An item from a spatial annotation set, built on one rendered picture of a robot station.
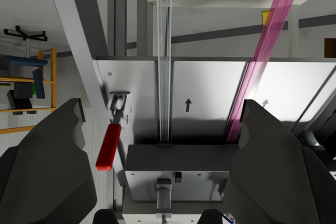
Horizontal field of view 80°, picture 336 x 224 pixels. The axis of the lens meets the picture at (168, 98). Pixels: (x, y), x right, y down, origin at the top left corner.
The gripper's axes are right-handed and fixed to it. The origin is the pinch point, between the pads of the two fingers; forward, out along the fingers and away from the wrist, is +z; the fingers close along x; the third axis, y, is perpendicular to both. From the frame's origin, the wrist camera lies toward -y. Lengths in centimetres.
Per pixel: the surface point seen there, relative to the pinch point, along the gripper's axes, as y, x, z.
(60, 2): -5.0, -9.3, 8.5
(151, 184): 22.6, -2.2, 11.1
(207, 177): 19.9, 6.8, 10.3
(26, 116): 305, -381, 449
